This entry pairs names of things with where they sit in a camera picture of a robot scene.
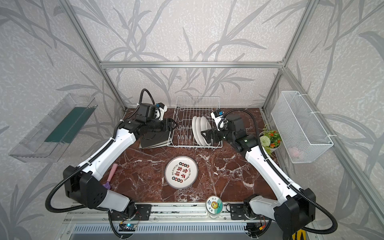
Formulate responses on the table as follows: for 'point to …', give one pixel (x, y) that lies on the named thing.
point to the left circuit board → (127, 227)
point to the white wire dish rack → (187, 107)
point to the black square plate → (154, 138)
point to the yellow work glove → (298, 235)
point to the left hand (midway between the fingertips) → (176, 121)
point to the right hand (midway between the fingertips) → (209, 125)
